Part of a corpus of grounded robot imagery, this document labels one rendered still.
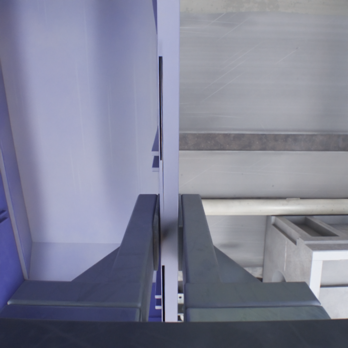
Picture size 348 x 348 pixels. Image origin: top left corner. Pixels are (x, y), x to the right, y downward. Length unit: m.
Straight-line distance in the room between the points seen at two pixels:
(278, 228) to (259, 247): 0.10
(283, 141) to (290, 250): 0.22
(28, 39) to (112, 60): 0.08
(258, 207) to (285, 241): 0.09
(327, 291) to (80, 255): 0.41
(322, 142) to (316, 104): 0.08
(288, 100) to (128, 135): 0.37
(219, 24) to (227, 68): 0.08
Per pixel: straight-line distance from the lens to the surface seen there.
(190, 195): 0.15
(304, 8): 0.59
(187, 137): 0.53
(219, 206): 0.54
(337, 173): 0.64
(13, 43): 0.30
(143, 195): 0.15
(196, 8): 0.54
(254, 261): 0.66
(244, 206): 0.55
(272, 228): 0.58
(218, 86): 0.52
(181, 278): 0.68
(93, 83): 0.27
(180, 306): 0.70
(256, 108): 0.54
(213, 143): 0.53
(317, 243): 0.47
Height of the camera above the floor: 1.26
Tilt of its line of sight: 73 degrees down
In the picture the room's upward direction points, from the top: 180 degrees counter-clockwise
